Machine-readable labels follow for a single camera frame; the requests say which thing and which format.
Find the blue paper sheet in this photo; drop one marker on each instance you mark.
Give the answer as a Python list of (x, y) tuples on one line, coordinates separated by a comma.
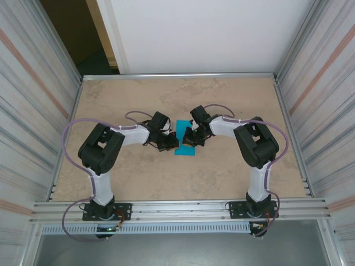
[(181, 128)]

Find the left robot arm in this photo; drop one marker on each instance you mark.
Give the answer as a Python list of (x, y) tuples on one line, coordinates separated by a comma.
[(101, 188)]

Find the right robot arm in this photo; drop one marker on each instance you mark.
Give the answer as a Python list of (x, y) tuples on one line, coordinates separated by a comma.
[(258, 185)]

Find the small circuit board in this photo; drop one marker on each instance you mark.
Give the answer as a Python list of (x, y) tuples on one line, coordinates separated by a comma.
[(258, 225), (109, 229)]

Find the aluminium table edge rail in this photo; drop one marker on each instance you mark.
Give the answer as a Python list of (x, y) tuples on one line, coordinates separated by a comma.
[(177, 75)]

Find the long aluminium mounting rail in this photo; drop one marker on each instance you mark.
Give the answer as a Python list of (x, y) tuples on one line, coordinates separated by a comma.
[(177, 207)]

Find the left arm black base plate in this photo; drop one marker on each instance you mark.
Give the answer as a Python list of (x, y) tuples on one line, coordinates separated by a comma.
[(124, 207)]

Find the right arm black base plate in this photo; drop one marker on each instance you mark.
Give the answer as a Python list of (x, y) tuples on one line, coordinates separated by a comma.
[(235, 207)]

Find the aluminium table side rail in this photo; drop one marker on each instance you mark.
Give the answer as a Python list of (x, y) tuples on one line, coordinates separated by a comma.
[(75, 105), (283, 105)]

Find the beige door frame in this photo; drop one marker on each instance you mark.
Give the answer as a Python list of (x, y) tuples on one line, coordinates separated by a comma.
[(102, 33)]

